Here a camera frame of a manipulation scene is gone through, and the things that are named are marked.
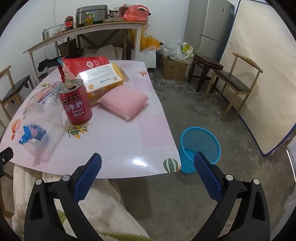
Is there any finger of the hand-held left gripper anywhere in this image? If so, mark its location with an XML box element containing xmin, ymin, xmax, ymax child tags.
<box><xmin>0</xmin><ymin>147</ymin><xmax>14</xmax><ymax>178</ymax></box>

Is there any orange box with white label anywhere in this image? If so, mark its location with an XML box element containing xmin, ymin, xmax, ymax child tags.
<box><xmin>79</xmin><ymin>63</ymin><xmax>125</xmax><ymax>106</ymax></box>

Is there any wooden chair with dark seat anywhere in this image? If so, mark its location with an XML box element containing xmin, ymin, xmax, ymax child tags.
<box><xmin>0</xmin><ymin>65</ymin><xmax>35</xmax><ymax>121</ymax></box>
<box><xmin>206</xmin><ymin>52</ymin><xmax>263</xmax><ymax>121</ymax></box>

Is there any white wooden console table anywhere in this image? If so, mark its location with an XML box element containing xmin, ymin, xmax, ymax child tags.
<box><xmin>23</xmin><ymin>21</ymin><xmax>148</xmax><ymax>85</ymax></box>

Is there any small white cabinet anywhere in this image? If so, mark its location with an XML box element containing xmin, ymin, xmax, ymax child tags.
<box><xmin>139</xmin><ymin>50</ymin><xmax>157</xmax><ymax>69</ymax></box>

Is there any white plastic bag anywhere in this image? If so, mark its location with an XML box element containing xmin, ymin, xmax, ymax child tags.
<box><xmin>177</xmin><ymin>42</ymin><xmax>195</xmax><ymax>64</ymax></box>

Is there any white mattress with blue trim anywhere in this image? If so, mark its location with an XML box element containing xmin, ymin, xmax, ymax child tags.
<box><xmin>218</xmin><ymin>0</ymin><xmax>296</xmax><ymax>158</ymax></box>

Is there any clear plastic bags pile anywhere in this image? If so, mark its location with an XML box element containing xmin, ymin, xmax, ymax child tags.
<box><xmin>159</xmin><ymin>44</ymin><xmax>179</xmax><ymax>62</ymax></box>

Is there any dark wooden stool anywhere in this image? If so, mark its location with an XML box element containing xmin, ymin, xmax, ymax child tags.
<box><xmin>188</xmin><ymin>54</ymin><xmax>224</xmax><ymax>93</ymax></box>

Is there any blue plastic waste basket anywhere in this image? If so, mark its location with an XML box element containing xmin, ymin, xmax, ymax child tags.
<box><xmin>179</xmin><ymin>126</ymin><xmax>221</xmax><ymax>174</ymax></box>

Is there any glass bowl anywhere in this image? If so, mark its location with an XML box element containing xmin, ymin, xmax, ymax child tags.
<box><xmin>42</xmin><ymin>24</ymin><xmax>65</xmax><ymax>40</ymax></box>

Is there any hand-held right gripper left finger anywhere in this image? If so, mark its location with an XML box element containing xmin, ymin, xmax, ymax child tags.
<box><xmin>24</xmin><ymin>153</ymin><xmax>109</xmax><ymax>241</ymax></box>

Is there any red snack bag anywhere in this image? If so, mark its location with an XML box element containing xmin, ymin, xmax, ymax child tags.
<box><xmin>58</xmin><ymin>57</ymin><xmax>110</xmax><ymax>82</ymax></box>

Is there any brown cardboard box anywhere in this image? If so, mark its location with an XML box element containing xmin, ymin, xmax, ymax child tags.
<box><xmin>58</xmin><ymin>40</ymin><xmax>77</xmax><ymax>58</ymax></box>

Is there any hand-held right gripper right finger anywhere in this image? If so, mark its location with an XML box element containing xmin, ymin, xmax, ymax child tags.
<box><xmin>193</xmin><ymin>151</ymin><xmax>271</xmax><ymax>241</ymax></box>

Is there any grey rice cooker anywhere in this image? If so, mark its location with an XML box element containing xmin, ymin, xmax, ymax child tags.
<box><xmin>76</xmin><ymin>5</ymin><xmax>108</xmax><ymax>28</ymax></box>

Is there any black cloth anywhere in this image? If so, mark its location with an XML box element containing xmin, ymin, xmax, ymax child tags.
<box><xmin>38</xmin><ymin>58</ymin><xmax>61</xmax><ymax>72</ymax></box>

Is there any blue candy wrapper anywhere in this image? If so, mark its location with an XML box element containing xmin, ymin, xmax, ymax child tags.
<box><xmin>18</xmin><ymin>124</ymin><xmax>47</xmax><ymax>145</ymax></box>

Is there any grey refrigerator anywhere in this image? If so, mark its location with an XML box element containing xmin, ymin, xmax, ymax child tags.
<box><xmin>184</xmin><ymin>0</ymin><xmax>235</xmax><ymax>63</ymax></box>

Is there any red milk drink can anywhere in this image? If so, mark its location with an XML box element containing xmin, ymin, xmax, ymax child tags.
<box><xmin>58</xmin><ymin>79</ymin><xmax>92</xmax><ymax>126</ymax></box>

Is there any clear plastic container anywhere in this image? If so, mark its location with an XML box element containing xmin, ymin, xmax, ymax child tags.
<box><xmin>18</xmin><ymin>102</ymin><xmax>65</xmax><ymax>149</ymax></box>

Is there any orange plastic bag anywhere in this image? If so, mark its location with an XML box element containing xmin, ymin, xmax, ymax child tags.
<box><xmin>140</xmin><ymin>35</ymin><xmax>162</xmax><ymax>51</ymax></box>

